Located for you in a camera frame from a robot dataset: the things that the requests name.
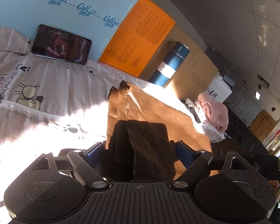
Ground blue thermos bottle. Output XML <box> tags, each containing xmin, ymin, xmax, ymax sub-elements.
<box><xmin>149</xmin><ymin>41</ymin><xmax>191</xmax><ymax>88</ymax></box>

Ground black leather sofa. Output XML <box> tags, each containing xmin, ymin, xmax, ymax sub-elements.
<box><xmin>221</xmin><ymin>105</ymin><xmax>271</xmax><ymax>155</ymax></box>

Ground cartoon printed quilt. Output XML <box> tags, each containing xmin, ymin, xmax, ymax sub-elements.
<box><xmin>0</xmin><ymin>27</ymin><xmax>202</xmax><ymax>224</ymax></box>

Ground white box with writing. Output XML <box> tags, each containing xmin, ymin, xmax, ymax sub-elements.
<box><xmin>204</xmin><ymin>72</ymin><xmax>233</xmax><ymax>104</ymax></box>

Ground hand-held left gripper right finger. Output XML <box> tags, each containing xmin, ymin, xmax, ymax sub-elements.
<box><xmin>172</xmin><ymin>141</ymin><xmax>255</xmax><ymax>189</ymax></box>

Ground brown leather pants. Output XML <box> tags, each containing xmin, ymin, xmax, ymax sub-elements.
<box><xmin>101</xmin><ymin>80</ymin><xmax>256</xmax><ymax>183</ymax></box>

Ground pink knit sweater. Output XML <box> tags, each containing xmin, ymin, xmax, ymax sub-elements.
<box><xmin>197</xmin><ymin>92</ymin><xmax>229</xmax><ymax>133</ymax></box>

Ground large cardboard box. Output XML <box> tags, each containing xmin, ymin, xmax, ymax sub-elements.
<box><xmin>140</xmin><ymin>24</ymin><xmax>219</xmax><ymax>103</ymax></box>

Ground person's right hand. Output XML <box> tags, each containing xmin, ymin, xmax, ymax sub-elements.
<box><xmin>268</xmin><ymin>179</ymin><xmax>280</xmax><ymax>200</ymax></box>

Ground black printed garment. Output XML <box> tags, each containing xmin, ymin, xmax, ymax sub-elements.
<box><xmin>189</xmin><ymin>102</ymin><xmax>201</xmax><ymax>123</ymax></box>

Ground black smartphone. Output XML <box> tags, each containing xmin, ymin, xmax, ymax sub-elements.
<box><xmin>31</xmin><ymin>24</ymin><xmax>93</xmax><ymax>65</ymax></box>

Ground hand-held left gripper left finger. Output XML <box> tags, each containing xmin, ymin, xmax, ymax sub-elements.
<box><xmin>31</xmin><ymin>141</ymin><xmax>110</xmax><ymax>190</ymax></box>

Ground light blue tissue carton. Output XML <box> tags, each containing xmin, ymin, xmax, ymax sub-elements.
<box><xmin>0</xmin><ymin>0</ymin><xmax>143</xmax><ymax>62</ymax></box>

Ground orange printed board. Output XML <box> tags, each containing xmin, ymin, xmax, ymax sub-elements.
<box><xmin>98</xmin><ymin>0</ymin><xmax>176</xmax><ymax>77</ymax></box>

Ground stack of cardboard boxes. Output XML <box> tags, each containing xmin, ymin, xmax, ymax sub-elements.
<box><xmin>248</xmin><ymin>109</ymin><xmax>277</xmax><ymax>143</ymax></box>

